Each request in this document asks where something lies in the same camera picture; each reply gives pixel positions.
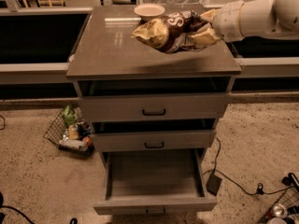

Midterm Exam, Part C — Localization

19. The green leafy item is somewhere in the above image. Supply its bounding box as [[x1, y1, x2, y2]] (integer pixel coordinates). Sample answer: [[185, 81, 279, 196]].
[[61, 105, 78, 127]]

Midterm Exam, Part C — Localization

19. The black floor cable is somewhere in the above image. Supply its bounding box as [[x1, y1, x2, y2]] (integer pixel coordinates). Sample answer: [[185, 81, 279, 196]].
[[203, 136, 293, 197]]

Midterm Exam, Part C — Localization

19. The black cable left floor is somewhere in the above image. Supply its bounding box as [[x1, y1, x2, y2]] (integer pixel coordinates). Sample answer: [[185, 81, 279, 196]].
[[0, 190, 78, 224]]

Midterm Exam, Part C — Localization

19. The white can in basket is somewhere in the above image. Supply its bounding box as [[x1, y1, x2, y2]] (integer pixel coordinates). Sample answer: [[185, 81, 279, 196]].
[[59, 139, 88, 151]]

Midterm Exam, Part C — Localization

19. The brown chip bag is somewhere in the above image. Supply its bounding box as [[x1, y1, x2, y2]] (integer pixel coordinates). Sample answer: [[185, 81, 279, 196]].
[[132, 10, 213, 53]]

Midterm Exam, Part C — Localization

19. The silver can in basket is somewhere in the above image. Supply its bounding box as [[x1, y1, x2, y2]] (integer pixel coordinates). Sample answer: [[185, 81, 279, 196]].
[[272, 203, 288, 218]]

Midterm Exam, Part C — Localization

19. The beige ceramic bowl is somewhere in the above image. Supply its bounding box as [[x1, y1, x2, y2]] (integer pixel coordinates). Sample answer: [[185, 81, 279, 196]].
[[134, 4, 165, 21]]

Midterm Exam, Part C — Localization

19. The grey drawer cabinet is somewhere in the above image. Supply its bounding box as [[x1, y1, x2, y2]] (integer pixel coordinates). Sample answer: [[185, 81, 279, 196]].
[[66, 4, 243, 217]]

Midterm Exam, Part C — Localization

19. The yellow bottle in basket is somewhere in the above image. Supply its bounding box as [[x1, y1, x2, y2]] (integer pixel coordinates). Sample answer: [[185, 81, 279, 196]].
[[68, 124, 79, 140]]

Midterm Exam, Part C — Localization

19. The grey bottom drawer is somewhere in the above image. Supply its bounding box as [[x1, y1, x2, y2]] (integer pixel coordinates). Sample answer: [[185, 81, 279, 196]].
[[94, 149, 217, 215]]

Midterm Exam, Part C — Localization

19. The grey drawer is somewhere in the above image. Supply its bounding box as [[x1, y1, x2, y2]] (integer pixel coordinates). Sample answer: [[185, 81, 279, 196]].
[[78, 77, 230, 121], [93, 119, 216, 152], [94, 149, 217, 215]]

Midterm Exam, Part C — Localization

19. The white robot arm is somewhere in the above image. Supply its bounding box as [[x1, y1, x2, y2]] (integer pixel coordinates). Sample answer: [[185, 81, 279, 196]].
[[187, 0, 299, 47]]

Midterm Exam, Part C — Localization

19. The grey middle drawer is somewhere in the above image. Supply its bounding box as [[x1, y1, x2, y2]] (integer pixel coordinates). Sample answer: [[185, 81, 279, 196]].
[[93, 119, 216, 152]]

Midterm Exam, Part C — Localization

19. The black wire basket left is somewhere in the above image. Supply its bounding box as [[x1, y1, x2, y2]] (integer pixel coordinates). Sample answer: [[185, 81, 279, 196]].
[[43, 111, 93, 157]]

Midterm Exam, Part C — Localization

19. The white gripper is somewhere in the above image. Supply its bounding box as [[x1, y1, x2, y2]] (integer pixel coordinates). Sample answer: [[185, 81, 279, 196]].
[[188, 0, 245, 47]]

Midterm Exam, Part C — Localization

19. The black power adapter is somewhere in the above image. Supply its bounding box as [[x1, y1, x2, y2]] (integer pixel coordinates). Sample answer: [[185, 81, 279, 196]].
[[206, 172, 222, 196]]

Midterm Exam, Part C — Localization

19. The grey top drawer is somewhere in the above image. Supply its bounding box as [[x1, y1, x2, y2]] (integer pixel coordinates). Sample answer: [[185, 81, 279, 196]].
[[78, 77, 230, 121]]

